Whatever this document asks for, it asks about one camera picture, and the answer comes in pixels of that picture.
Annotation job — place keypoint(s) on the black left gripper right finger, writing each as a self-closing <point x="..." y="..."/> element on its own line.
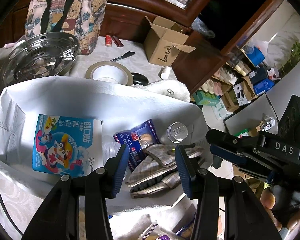
<point x="245" y="217"/>

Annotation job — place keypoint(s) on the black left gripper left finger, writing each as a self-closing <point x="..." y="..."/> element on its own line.
<point x="57" y="216"/>

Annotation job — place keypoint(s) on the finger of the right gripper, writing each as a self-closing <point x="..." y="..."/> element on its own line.
<point x="253" y="161"/>
<point x="220" y="141"/>

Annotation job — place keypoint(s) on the clear ribbed plastic jar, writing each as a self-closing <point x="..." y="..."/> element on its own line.
<point x="175" y="134"/>

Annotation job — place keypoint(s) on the purple pastry packet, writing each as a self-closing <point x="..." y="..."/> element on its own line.
<point x="155" y="231"/>

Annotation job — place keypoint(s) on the person's right hand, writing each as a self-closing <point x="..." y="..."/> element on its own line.
<point x="276" y="202"/>

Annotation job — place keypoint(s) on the blue cartoon bandage box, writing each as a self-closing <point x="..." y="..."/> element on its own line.
<point x="66" y="145"/>

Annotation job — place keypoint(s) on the blue snack packet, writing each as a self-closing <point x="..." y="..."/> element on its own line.
<point x="138" y="139"/>

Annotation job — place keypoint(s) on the small white bottle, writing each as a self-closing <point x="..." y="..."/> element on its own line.
<point x="165" y="72"/>

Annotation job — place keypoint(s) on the clear plastic packet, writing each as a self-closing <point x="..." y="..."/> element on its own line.
<point x="110" y="149"/>

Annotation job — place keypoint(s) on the white fabric storage bin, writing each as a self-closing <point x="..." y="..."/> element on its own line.
<point x="119" y="108"/>

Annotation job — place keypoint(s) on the black oval case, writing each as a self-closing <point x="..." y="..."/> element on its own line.
<point x="139" y="79"/>

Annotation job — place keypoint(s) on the cardboard box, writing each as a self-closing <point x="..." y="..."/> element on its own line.
<point x="164" y="41"/>

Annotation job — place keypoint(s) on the black marker pen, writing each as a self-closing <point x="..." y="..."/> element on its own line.
<point x="124" y="56"/>

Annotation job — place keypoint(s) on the dark red lighter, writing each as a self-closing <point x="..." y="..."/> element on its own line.
<point x="117" y="41"/>

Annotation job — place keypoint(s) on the beige tape roll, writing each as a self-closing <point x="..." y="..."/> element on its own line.
<point x="111" y="72"/>

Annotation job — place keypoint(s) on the winnie the pooh tote bag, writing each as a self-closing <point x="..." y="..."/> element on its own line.
<point x="80" y="18"/>

